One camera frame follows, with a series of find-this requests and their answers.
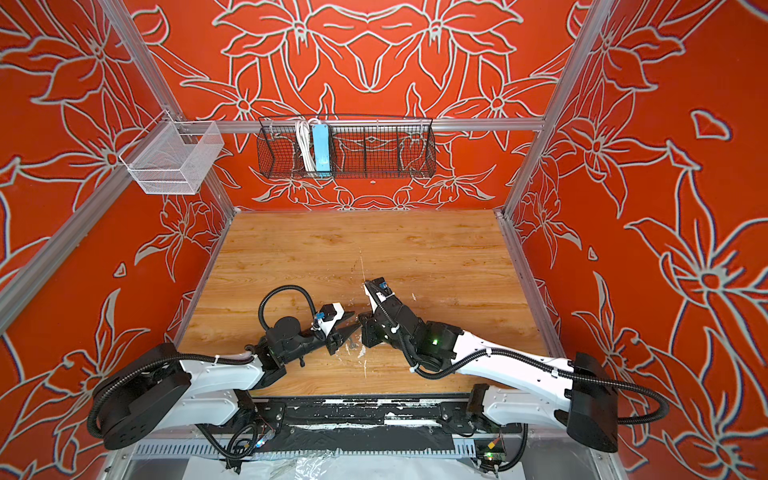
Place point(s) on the white mesh wall basket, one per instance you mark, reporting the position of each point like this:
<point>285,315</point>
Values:
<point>168,161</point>

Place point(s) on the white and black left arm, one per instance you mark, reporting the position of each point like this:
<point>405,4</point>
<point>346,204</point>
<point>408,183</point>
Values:
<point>165,388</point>

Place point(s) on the black wire wall basket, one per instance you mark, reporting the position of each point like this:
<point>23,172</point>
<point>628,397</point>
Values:
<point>360,147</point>

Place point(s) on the light blue box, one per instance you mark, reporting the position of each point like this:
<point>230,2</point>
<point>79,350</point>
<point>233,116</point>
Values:
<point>321,143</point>

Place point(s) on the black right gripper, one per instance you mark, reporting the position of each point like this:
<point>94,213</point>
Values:
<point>368,323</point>

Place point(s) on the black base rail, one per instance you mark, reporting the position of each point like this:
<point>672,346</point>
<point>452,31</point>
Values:
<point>371,424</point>

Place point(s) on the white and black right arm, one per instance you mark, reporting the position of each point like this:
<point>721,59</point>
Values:
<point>575,395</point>

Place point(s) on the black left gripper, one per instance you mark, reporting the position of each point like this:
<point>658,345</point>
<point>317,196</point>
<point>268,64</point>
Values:
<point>339,338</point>

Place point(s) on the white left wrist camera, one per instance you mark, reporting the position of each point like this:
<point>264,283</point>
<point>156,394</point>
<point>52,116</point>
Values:
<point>326,319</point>

